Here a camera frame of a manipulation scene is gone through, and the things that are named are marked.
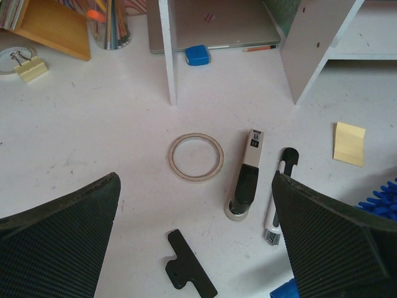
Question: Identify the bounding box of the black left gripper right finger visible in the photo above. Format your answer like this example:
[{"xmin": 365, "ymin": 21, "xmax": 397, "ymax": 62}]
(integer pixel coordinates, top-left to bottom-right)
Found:
[{"xmin": 271, "ymin": 170, "xmax": 397, "ymax": 298}]

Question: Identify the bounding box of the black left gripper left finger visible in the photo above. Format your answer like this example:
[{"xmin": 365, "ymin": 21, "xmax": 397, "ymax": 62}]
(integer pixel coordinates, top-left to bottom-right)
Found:
[{"xmin": 1, "ymin": 173, "xmax": 121, "ymax": 297}]

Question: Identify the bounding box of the blue microfiber duster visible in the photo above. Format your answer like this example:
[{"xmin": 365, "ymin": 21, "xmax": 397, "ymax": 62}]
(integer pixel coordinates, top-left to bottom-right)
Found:
[{"xmin": 269, "ymin": 176, "xmax": 397, "ymax": 298}]

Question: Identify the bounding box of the white bookshelf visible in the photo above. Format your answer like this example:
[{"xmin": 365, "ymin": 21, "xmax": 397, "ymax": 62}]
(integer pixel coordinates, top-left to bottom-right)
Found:
[{"xmin": 281, "ymin": 1, "xmax": 396, "ymax": 103}]

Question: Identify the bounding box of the white black marker pen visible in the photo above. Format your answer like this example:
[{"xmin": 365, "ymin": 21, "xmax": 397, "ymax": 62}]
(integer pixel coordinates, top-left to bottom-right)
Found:
[{"xmin": 264, "ymin": 147, "xmax": 299, "ymax": 246}]

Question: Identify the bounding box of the grey black stapler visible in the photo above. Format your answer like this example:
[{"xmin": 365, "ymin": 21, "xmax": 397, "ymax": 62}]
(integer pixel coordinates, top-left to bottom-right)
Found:
[{"xmin": 225, "ymin": 129, "xmax": 264, "ymax": 222}]

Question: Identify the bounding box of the black T-shaped part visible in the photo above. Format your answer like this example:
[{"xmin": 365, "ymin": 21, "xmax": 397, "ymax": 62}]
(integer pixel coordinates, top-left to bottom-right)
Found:
[{"xmin": 165, "ymin": 229, "xmax": 218, "ymax": 298}]

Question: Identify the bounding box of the roll of masking tape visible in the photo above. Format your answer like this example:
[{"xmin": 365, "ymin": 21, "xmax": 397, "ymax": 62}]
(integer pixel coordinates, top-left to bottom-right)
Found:
[{"xmin": 167, "ymin": 132, "xmax": 225, "ymax": 183}]

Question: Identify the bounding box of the clear tape roll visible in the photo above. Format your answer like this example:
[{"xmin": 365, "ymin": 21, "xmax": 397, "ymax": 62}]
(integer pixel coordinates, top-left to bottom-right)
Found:
[{"xmin": 1, "ymin": 45, "xmax": 37, "ymax": 76}]

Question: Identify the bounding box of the orange pencil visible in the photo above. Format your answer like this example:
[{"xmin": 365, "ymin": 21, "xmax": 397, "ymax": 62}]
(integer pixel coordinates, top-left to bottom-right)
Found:
[{"xmin": 242, "ymin": 45, "xmax": 278, "ymax": 52}]

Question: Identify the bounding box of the cup of pencils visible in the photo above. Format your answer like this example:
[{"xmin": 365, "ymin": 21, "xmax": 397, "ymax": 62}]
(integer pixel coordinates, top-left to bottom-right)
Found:
[{"xmin": 85, "ymin": 0, "xmax": 132, "ymax": 50}]

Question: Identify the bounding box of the small blue box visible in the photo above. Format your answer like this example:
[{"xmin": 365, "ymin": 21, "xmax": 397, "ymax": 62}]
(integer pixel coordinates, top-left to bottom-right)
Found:
[{"xmin": 185, "ymin": 45, "xmax": 212, "ymax": 66}]

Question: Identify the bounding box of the green desk organizer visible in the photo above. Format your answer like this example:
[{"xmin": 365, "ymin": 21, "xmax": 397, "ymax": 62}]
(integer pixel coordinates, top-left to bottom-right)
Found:
[{"xmin": 264, "ymin": 0, "xmax": 301, "ymax": 36}]

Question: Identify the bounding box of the white book support stand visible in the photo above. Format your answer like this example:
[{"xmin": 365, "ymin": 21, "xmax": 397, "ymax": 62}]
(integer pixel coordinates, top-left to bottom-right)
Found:
[{"xmin": 158, "ymin": 0, "xmax": 178, "ymax": 106}]

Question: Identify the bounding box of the grey Lonely Ones book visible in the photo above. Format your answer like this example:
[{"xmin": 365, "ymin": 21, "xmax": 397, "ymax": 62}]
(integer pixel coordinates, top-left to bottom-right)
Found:
[{"xmin": 146, "ymin": 1, "xmax": 281, "ymax": 53}]

